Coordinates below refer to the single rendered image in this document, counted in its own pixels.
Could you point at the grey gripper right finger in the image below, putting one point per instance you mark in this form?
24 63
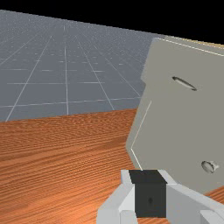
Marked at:
186 207

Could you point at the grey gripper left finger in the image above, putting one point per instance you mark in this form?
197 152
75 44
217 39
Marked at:
128 201

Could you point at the pale grey cabinet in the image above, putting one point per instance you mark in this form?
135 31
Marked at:
180 122

